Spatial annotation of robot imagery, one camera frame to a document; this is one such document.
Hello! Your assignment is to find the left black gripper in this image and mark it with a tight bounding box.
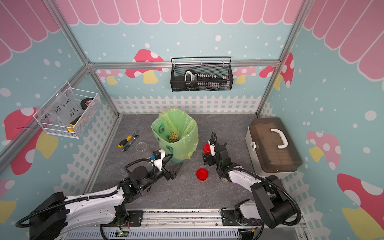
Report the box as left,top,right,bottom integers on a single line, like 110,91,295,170
141,162,183,191

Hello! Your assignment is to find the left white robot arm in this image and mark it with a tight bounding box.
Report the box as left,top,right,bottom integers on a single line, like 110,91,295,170
15,150,183,240

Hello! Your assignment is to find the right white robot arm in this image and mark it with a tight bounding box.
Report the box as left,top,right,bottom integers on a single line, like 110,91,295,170
203,132,302,229

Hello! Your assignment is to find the peanut pile in bin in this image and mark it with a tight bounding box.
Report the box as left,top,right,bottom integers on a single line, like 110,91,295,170
168,132,179,143

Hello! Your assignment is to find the green bag trash bin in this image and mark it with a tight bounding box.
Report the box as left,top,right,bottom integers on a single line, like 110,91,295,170
151,108,199,163

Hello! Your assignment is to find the brown lid storage box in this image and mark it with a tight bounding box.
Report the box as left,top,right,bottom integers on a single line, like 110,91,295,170
246,118,303,179

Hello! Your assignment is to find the socket set in basket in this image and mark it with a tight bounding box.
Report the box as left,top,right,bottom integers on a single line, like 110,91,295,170
184,71,231,89

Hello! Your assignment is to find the black tape roll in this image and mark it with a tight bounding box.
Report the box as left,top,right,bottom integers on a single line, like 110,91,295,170
80,98,93,111

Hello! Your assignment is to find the yellow black tool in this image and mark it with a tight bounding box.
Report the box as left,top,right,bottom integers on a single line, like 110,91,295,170
68,116,81,134

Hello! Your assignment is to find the clear plastic bag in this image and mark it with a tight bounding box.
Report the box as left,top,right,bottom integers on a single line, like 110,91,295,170
39,89,84,130

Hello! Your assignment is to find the yellow handle screwdriver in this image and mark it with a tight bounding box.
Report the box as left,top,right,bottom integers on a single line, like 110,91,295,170
118,130,139,148

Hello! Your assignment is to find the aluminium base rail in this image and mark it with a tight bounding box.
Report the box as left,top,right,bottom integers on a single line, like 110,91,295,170
59,208,312,240

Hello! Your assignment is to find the black mesh wall basket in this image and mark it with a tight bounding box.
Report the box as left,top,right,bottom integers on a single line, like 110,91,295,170
170,57,234,92

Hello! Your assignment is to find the white wire wall basket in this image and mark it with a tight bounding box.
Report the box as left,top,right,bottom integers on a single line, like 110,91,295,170
33,82,101,139

